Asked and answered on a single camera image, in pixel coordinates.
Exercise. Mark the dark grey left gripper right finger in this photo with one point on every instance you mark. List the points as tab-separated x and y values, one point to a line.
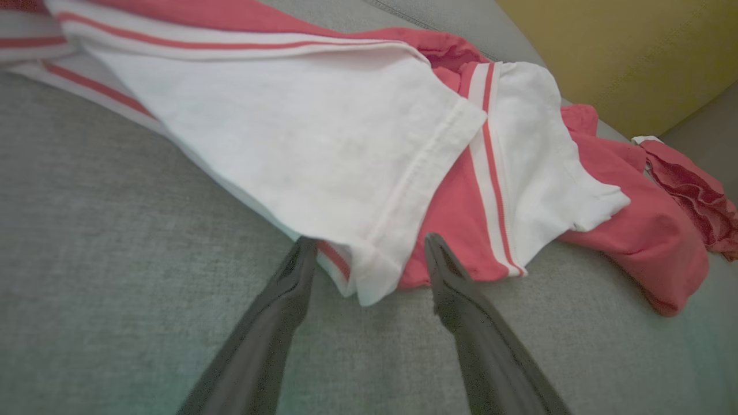
490	357

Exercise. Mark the wide yellow sofa backrest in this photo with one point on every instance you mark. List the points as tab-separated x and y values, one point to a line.
634	52

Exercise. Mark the red and white striped shirt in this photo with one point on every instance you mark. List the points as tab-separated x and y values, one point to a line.
317	127

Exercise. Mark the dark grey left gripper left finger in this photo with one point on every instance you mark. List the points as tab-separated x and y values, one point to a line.
259	346

